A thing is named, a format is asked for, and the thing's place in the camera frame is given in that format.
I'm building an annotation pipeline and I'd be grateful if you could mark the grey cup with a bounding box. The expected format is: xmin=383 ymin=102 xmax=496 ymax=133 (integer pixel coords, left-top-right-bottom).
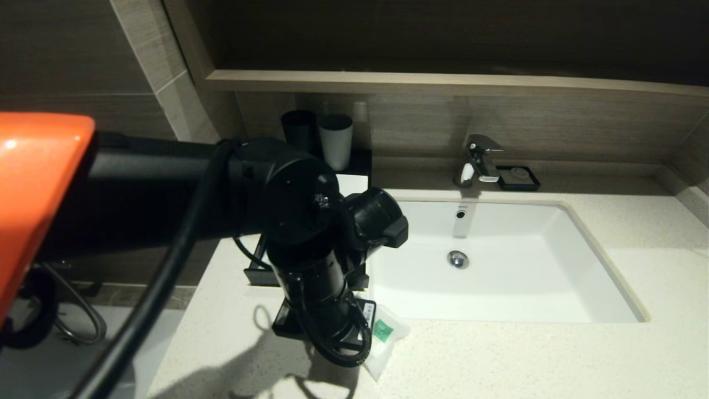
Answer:
xmin=318 ymin=114 xmax=353 ymax=171

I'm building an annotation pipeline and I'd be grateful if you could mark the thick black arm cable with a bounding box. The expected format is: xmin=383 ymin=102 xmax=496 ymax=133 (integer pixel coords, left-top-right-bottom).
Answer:
xmin=69 ymin=139 xmax=234 ymax=399

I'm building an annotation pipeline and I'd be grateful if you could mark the white ribbed pad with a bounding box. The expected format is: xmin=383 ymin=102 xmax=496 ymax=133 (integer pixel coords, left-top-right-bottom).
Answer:
xmin=335 ymin=173 xmax=369 ymax=196

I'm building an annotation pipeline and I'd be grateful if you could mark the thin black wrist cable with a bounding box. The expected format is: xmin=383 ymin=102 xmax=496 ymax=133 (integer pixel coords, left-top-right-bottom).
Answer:
xmin=296 ymin=288 xmax=373 ymax=369

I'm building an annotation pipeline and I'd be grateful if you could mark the wooden wall ledge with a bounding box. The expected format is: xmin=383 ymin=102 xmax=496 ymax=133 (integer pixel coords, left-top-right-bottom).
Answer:
xmin=206 ymin=69 xmax=709 ymax=100

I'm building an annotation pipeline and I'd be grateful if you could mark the black cup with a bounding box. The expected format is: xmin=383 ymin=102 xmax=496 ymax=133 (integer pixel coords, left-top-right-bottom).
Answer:
xmin=280 ymin=110 xmax=320 ymax=156

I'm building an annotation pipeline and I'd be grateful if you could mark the chrome faucet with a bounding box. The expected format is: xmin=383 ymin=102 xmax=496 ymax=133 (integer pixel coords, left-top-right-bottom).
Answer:
xmin=454 ymin=134 xmax=505 ymax=188

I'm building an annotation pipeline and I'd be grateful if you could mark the metal hose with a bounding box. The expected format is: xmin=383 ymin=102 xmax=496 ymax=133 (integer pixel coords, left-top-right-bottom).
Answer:
xmin=33 ymin=263 xmax=107 ymax=345

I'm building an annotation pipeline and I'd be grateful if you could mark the clear packet green label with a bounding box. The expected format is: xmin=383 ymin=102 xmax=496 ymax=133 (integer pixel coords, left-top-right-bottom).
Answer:
xmin=363 ymin=304 xmax=412 ymax=382

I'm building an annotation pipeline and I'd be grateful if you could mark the black soap dish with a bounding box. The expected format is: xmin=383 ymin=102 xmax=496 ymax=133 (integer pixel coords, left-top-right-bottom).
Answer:
xmin=496 ymin=165 xmax=541 ymax=192

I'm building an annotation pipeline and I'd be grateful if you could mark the grey toilet lid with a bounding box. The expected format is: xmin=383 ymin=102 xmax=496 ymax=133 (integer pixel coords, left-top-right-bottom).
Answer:
xmin=0 ymin=302 xmax=137 ymax=399

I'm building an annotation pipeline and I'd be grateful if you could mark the white sink basin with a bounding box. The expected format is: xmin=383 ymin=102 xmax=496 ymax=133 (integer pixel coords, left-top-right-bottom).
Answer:
xmin=369 ymin=198 xmax=648 ymax=324

